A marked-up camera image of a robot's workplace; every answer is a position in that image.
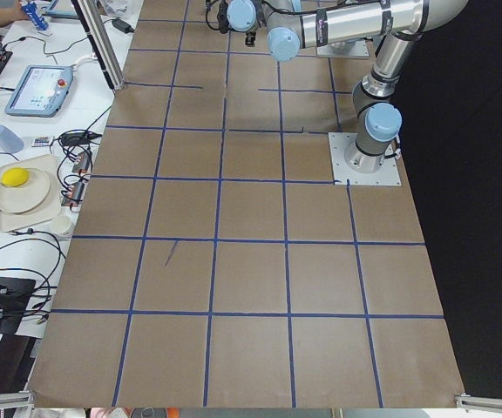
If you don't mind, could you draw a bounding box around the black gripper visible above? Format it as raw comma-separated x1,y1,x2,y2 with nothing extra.
205,0,256,47

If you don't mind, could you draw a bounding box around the black device stand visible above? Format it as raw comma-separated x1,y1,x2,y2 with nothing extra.
0,277,36,334

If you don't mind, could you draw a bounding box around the black power adapter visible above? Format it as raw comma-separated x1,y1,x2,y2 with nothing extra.
112,17,134,34

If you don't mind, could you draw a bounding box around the blue teach pendant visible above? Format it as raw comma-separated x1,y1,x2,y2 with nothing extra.
4,65,74,118
41,0,78,19

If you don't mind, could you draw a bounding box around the blue white carton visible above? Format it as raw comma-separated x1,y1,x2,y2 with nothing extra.
21,1,49,32

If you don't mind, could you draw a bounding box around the translucent blue plastic cup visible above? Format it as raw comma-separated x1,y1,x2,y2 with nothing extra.
0,125,24,154

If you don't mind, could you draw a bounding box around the beige square tray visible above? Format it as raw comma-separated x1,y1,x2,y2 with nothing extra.
0,154,61,233

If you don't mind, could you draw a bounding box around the white paper cup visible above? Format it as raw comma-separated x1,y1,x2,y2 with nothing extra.
50,215,75,238

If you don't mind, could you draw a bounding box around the beige round plate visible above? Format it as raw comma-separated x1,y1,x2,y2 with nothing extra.
0,168,51,213

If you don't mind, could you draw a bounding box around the yellow lemon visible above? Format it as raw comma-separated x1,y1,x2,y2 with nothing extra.
0,167,30,187

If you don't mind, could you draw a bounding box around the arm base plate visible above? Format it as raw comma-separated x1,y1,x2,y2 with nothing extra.
329,132,402,186
315,37,370,59

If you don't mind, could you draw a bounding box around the aluminium frame post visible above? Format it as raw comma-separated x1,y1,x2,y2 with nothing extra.
71,0,125,91

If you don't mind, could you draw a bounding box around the black inline cable box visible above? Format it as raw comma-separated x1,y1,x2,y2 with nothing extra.
58,131,102,147

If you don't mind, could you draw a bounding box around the circuit board with wires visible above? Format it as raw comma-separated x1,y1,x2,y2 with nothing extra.
71,150,92,175

